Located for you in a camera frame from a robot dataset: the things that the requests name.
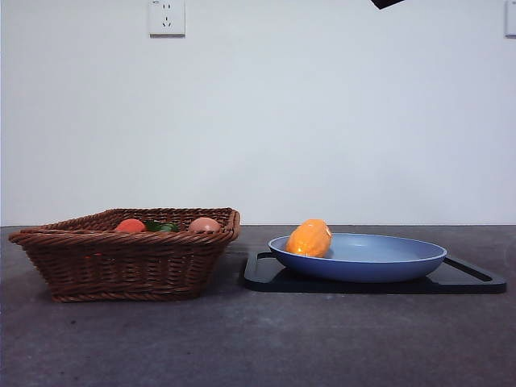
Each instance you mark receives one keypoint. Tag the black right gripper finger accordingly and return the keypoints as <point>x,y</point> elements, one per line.
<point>385,3</point>

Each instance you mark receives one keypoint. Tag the orange yellow corn cob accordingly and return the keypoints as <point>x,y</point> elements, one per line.
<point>308,240</point>

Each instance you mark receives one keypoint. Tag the blue round plate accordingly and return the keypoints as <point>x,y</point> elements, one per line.
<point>383,258</point>

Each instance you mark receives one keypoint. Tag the brown wicker basket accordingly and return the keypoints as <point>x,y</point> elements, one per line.
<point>121,266</point>

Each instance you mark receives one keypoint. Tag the pinkish brown egg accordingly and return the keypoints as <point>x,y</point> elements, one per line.
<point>205,225</point>

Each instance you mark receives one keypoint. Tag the black rectangular tray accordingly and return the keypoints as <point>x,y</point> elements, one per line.
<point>463,284</point>

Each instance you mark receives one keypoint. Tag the green pepper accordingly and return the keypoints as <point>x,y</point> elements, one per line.
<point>163,227</point>

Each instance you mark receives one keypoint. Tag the red tomato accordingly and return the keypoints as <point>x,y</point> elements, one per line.
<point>130,225</point>

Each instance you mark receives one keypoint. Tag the white wall switch plate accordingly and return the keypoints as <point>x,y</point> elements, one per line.
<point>511,20</point>

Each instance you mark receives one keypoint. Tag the white wall power socket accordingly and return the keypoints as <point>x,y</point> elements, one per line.
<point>167,20</point>

